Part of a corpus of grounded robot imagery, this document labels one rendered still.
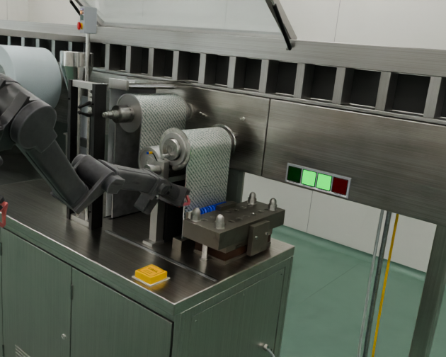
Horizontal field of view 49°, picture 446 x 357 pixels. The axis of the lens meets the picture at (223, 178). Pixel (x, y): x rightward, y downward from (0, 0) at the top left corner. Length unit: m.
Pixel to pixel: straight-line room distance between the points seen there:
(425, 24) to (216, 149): 2.59
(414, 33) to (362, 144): 2.48
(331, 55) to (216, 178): 0.59
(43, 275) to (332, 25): 3.18
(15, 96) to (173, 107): 1.19
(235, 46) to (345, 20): 2.44
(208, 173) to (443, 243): 0.84
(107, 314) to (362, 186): 0.95
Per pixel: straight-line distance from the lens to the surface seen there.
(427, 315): 1.91
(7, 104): 0.79
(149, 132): 1.84
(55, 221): 1.99
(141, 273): 1.51
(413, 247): 4.21
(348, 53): 1.69
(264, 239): 1.76
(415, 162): 1.61
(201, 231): 1.61
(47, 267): 1.95
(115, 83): 1.86
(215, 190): 1.81
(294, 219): 4.60
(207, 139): 1.73
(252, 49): 1.88
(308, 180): 1.76
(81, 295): 1.81
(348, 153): 1.69
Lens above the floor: 1.59
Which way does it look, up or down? 14 degrees down
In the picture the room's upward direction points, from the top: 5 degrees clockwise
